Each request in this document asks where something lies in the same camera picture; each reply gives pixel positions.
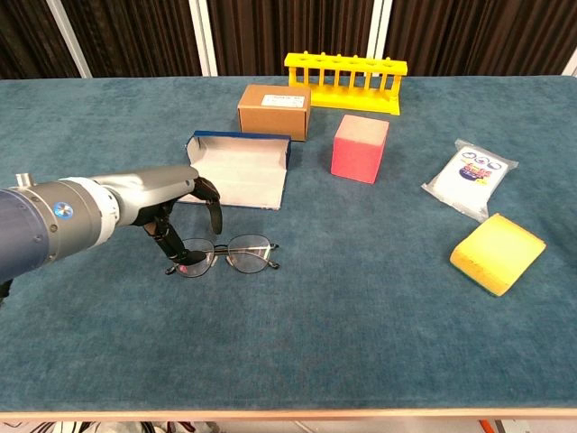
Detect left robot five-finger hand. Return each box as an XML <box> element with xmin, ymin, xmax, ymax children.
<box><xmin>107</xmin><ymin>164</ymin><xmax>224</xmax><ymax>268</ymax></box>

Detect blue patterned glasses case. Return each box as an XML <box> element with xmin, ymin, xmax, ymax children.
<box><xmin>174</xmin><ymin>130</ymin><xmax>293</xmax><ymax>212</ymax></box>

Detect black wire-frame eyeglasses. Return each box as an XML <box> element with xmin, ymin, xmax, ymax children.
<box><xmin>164</xmin><ymin>233</ymin><xmax>280</xmax><ymax>279</ymax></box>

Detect brown cardboard box white label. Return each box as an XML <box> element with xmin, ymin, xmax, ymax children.
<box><xmin>236</xmin><ymin>84</ymin><xmax>313</xmax><ymax>143</ymax></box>

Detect blue velvet table cloth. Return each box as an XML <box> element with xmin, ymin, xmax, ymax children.
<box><xmin>0</xmin><ymin>74</ymin><xmax>577</xmax><ymax>412</ymax></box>

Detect pink foam cube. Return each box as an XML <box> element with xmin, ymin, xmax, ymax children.
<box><xmin>330</xmin><ymin>114</ymin><xmax>390</xmax><ymax>185</ymax></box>

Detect dark brown pleated curtain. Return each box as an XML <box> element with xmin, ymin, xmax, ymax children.
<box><xmin>0</xmin><ymin>0</ymin><xmax>577</xmax><ymax>80</ymax></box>

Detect yellow test tube rack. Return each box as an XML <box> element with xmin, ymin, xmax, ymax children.
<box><xmin>283</xmin><ymin>51</ymin><xmax>409</xmax><ymax>116</ymax></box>

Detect white plastic snack packet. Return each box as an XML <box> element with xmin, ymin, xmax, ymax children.
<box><xmin>421</xmin><ymin>138</ymin><xmax>519</xmax><ymax>223</ymax></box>

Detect yellow sponge green backing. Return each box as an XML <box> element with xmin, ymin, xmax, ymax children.
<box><xmin>449</xmin><ymin>212</ymin><xmax>547</xmax><ymax>299</ymax></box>

